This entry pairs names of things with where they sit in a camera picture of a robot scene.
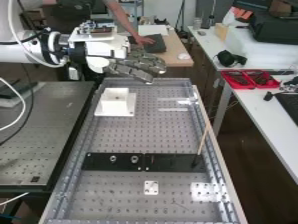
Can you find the small white square bracket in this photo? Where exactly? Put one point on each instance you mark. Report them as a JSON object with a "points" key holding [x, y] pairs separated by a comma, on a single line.
{"points": [[150, 187]]}

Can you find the larger metal nut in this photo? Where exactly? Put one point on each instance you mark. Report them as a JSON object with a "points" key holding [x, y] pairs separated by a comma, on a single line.
{"points": [[134, 159]]}

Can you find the black pad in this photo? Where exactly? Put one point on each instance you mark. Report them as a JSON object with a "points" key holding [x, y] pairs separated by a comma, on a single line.
{"points": [[154, 45]]}

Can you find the red tray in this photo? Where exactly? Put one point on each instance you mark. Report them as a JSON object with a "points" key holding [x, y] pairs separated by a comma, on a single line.
{"points": [[263, 79], [237, 80]]}

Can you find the white computer mouse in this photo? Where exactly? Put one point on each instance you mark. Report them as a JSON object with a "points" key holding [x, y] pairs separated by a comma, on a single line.
{"points": [[183, 56]]}

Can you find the white desk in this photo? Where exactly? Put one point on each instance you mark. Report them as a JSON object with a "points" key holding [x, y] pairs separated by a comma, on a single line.
{"points": [[207, 43], [270, 130]]}

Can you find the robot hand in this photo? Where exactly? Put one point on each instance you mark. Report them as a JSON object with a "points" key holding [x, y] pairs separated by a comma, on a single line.
{"points": [[104, 46]]}

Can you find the small black device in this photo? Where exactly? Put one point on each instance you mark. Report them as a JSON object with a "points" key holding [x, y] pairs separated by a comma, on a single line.
{"points": [[268, 95]]}

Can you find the wooden desk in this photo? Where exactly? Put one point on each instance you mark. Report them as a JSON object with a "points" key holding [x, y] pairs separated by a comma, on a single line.
{"points": [[174, 50]]}

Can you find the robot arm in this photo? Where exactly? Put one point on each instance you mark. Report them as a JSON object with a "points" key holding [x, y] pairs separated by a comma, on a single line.
{"points": [[21, 50]]}

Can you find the black headphones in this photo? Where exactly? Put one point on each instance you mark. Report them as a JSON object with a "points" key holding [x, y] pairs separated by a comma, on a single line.
{"points": [[230, 57]]}

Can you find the clear box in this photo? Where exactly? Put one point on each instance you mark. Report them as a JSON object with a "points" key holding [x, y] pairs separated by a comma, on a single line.
{"points": [[146, 133]]}

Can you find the small white box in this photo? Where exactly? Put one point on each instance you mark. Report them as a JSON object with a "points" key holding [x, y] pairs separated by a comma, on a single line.
{"points": [[114, 103]]}

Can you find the black plate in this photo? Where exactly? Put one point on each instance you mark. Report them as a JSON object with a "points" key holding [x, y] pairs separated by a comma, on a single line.
{"points": [[173, 163]]}

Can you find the smaller metal nut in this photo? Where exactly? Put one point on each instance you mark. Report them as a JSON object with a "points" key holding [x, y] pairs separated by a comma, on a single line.
{"points": [[113, 159]]}

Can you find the person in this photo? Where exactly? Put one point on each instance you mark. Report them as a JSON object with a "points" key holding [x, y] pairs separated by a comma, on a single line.
{"points": [[121, 16]]}

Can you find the black keyboard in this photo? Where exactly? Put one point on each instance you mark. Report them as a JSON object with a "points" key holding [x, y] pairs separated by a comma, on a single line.
{"points": [[290, 105]]}

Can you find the black case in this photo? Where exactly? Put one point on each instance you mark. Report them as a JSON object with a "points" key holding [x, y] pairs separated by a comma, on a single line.
{"points": [[274, 28]]}

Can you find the thin stick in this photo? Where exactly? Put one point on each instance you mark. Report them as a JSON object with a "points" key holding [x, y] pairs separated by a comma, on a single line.
{"points": [[203, 136]]}

